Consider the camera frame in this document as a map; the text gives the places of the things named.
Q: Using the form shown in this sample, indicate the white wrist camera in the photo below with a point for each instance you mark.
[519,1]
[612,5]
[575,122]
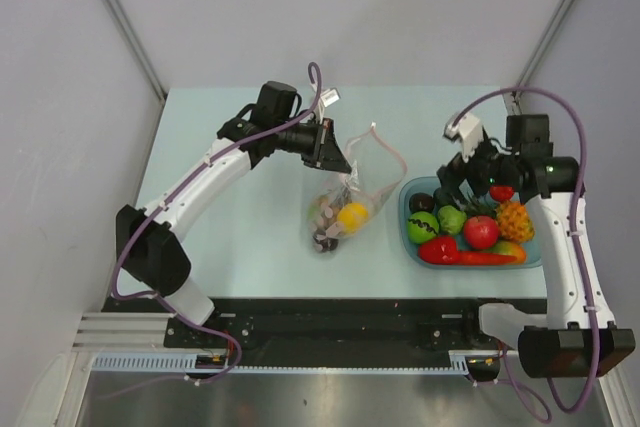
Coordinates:
[468,131]
[329,97]

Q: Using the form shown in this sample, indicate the clear pink zip top bag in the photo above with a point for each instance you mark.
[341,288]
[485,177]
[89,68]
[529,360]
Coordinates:
[377,169]

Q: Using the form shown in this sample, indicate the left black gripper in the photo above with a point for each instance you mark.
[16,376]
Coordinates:
[325,153]

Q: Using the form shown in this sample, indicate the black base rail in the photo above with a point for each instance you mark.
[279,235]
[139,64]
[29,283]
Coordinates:
[351,333]

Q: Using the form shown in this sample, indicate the green melon with black stripe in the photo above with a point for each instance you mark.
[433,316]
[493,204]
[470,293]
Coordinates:
[422,227]

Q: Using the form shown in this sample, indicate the pineapple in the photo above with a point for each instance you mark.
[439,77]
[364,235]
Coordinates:
[512,218]

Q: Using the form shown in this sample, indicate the mango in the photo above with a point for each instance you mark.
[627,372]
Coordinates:
[508,248]

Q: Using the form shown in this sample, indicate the red bell pepper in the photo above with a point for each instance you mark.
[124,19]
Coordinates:
[442,250]

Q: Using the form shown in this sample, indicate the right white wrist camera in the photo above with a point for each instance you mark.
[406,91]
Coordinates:
[468,131]

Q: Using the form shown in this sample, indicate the yellow lemon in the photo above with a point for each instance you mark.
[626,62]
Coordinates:
[352,217]

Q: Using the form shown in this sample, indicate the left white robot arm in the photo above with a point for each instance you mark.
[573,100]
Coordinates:
[149,240]

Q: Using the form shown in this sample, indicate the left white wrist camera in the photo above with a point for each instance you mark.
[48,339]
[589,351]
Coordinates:
[329,97]

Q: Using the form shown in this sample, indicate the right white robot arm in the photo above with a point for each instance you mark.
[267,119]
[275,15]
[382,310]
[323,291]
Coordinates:
[578,333]

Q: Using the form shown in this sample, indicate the red apple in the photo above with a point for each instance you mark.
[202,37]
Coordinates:
[481,232]

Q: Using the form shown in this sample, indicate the green custard apple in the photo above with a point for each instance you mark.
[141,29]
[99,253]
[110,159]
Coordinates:
[451,220]

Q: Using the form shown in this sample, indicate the blue plastic tray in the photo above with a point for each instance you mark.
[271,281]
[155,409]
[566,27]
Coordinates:
[428,185]

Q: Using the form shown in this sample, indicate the red chili pepper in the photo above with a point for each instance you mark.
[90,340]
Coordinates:
[477,258]

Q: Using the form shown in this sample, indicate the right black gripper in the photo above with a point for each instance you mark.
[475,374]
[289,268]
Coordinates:
[455,173]

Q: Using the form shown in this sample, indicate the brown longan bunch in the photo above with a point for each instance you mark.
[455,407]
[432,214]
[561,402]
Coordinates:
[323,210]

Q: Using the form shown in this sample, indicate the dark avocado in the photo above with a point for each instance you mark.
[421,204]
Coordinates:
[421,202]

